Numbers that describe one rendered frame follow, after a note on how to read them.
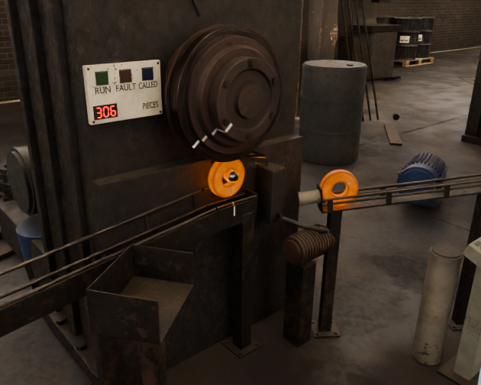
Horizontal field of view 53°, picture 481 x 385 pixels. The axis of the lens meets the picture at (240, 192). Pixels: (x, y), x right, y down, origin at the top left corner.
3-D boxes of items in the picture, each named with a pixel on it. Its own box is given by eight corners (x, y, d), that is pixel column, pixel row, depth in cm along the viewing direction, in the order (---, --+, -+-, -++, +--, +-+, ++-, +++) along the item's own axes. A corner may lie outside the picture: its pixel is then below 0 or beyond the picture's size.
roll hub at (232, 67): (282, 96, 179) (237, 154, 173) (245, 37, 160) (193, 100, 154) (292, 98, 175) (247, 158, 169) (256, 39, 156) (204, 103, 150)
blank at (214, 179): (204, 163, 177) (211, 165, 174) (237, 150, 185) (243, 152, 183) (210, 201, 184) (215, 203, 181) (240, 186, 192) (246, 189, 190)
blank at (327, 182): (332, 210, 207) (334, 214, 204) (312, 184, 201) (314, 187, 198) (363, 189, 204) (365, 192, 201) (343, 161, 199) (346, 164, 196)
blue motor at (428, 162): (391, 206, 362) (397, 162, 349) (408, 182, 408) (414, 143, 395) (434, 215, 348) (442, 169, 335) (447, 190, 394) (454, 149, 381)
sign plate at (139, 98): (88, 124, 154) (82, 65, 147) (159, 112, 169) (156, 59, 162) (91, 125, 152) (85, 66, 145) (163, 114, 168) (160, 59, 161)
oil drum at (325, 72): (284, 154, 477) (288, 61, 444) (324, 143, 513) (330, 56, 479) (330, 170, 435) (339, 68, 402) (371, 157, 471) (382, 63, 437)
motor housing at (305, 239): (275, 338, 221) (279, 232, 201) (308, 318, 235) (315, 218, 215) (295, 352, 212) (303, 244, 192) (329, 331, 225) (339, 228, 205)
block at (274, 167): (253, 217, 209) (254, 164, 200) (267, 212, 213) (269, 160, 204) (270, 225, 201) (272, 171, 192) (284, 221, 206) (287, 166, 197)
